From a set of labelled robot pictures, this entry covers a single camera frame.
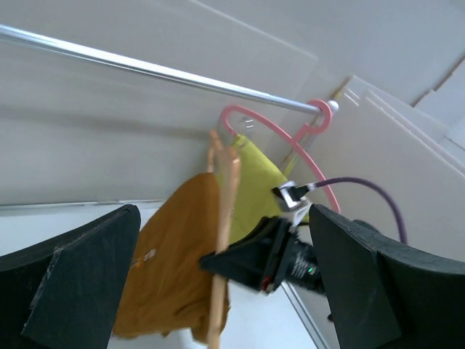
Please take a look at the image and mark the yellow-green trousers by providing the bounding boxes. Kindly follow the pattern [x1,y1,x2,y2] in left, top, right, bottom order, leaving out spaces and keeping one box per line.
[208,130,287,251]

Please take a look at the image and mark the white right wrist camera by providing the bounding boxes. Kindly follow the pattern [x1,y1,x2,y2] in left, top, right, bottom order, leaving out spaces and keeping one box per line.
[271,181,312,227]

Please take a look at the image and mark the silver clothes rack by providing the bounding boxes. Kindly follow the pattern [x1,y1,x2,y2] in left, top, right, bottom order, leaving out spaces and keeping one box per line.
[1,25,319,114]

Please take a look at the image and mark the aluminium side rail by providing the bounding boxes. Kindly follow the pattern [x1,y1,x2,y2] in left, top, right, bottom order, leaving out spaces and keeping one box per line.
[281,282,329,349]

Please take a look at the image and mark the pink plastic hanger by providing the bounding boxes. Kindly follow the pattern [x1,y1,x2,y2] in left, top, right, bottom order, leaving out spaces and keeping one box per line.
[219,100,333,217]

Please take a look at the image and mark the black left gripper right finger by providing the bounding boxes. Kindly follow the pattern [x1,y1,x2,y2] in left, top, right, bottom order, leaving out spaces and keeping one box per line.
[310,204,464,348]

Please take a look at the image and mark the wooden hanger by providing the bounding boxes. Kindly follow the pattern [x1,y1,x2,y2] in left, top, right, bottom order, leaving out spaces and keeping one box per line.
[207,129,240,349]

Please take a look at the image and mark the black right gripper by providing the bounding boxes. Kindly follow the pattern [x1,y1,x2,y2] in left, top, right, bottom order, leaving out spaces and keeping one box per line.
[199,216,326,294]

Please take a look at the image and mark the brown trousers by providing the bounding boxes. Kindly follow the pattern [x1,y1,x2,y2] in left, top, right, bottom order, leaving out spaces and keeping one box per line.
[113,172,230,344]

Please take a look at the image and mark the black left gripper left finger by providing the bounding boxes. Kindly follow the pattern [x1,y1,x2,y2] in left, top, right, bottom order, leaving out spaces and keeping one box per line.
[1,204,141,349]

